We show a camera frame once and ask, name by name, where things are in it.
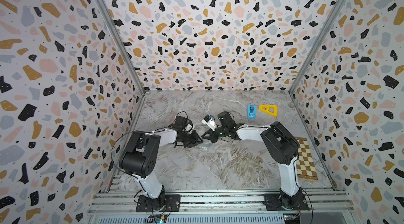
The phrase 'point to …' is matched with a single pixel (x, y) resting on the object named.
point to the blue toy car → (251, 111)
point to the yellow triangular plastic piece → (267, 110)
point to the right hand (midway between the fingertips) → (203, 137)
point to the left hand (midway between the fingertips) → (203, 141)
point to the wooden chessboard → (305, 164)
